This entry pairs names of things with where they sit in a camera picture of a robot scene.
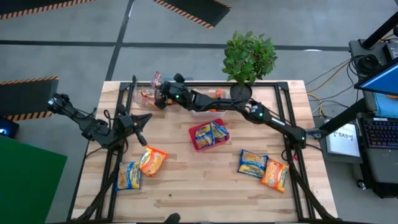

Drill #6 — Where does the black boom pole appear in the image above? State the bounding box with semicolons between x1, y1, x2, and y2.
360;12;398;50

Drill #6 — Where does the white plastic bin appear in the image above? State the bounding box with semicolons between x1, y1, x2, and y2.
190;88;229;118

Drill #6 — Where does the grey computer desk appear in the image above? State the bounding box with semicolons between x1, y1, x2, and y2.
348;39;398;200

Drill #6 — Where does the white label board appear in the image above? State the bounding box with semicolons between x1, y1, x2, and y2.
325;123;361;158

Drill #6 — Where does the black plant pot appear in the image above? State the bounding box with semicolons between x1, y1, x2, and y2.
229;82;253;102

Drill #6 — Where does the green potted tree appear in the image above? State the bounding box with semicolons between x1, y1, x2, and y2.
221;30;279;85

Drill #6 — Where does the red Maruchan ramen pack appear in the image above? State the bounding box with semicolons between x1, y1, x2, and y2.
150;70;164;90
140;90;156;106

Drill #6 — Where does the clear plastic bin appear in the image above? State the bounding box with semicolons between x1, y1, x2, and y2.
132;85;183;110

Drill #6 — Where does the light blue cloth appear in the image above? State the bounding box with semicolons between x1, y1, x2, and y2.
373;92;398;119

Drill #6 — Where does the black diagonal support beam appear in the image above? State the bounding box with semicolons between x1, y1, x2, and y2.
306;98;369;139

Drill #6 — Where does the blue-screen computer monitor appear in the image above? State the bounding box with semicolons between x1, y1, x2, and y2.
353;57;398;97

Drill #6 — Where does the black device with blue light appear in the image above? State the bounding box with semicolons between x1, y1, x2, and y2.
0;116;20;139

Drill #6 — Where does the red plastic bin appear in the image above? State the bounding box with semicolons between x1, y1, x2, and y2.
188;118;231;152

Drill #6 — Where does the coiled black cable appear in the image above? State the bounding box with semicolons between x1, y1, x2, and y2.
354;54;382;75

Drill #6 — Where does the black table-level camera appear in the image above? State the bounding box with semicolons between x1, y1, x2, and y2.
164;212;182;224

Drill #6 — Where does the black aluminium table frame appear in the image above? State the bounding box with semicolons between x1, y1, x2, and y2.
67;74;338;224

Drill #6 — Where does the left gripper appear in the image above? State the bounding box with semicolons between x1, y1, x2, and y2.
113;113;154;147

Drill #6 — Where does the black backlit keyboard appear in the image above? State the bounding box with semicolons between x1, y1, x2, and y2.
363;117;398;149

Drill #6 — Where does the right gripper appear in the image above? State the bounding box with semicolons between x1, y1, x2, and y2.
154;82;193;110

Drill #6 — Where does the black hazard-striped floor mat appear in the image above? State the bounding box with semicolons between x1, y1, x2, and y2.
0;0;97;21
0;76;60;122
151;0;233;30

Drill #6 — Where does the green floor mat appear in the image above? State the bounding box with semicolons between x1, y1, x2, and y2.
0;135;68;224

